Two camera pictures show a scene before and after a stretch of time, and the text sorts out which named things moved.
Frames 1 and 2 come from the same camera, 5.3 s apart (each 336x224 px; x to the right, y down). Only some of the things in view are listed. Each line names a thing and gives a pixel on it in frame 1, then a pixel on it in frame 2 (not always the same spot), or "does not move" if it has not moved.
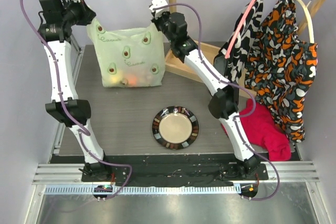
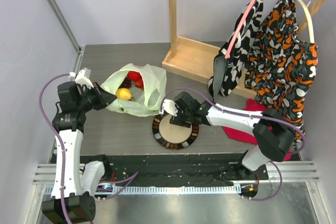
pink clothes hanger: (243, 18) does not move
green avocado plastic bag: (128, 58) -> (147, 85)
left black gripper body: (75, 12) -> (87, 102)
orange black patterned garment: (281, 67) does not move
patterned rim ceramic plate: (175, 127) does not move
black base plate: (172, 170) does not move
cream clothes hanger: (310, 24) does not move
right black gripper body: (159, 22) -> (179, 115)
